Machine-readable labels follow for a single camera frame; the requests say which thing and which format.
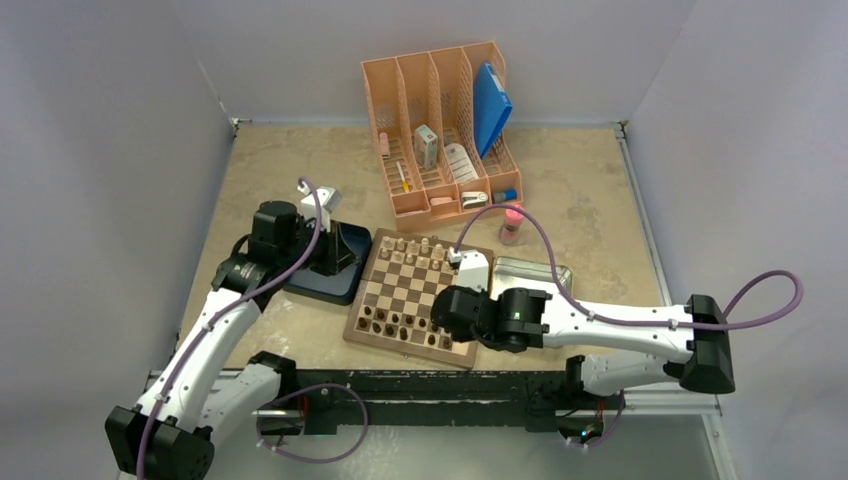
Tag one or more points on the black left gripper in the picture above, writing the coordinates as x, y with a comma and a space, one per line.
337, 255

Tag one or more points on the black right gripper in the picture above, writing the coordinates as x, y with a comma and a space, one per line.
468, 291

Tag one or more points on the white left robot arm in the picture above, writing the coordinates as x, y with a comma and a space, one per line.
174, 429

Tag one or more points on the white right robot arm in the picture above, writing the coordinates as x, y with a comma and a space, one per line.
687, 343

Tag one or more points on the wooden chess board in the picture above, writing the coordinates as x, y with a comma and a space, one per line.
405, 295

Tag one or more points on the light chess pieces row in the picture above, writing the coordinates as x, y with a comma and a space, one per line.
399, 255

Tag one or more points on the dark blue tin tray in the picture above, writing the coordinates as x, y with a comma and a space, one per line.
338, 289

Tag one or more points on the pink cap bottle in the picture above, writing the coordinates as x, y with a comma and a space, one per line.
512, 222

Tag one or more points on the yellow pen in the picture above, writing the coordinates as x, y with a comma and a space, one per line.
402, 175

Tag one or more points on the white stapler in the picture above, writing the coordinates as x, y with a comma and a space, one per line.
470, 200

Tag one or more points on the blue cap glue stick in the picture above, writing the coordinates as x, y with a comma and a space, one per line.
504, 196

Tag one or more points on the white red small box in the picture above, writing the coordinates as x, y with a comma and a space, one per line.
425, 142

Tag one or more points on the white labelled packet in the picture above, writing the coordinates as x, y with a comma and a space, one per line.
460, 163

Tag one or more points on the orange file organizer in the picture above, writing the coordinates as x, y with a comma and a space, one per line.
433, 88

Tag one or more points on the blue folder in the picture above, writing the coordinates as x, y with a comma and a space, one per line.
491, 108

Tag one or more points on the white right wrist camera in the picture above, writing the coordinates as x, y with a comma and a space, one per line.
472, 268

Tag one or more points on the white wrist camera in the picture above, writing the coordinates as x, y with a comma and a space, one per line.
321, 199
472, 268

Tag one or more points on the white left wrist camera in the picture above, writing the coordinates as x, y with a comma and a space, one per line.
321, 199

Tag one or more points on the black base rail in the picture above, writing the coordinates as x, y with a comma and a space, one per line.
537, 401

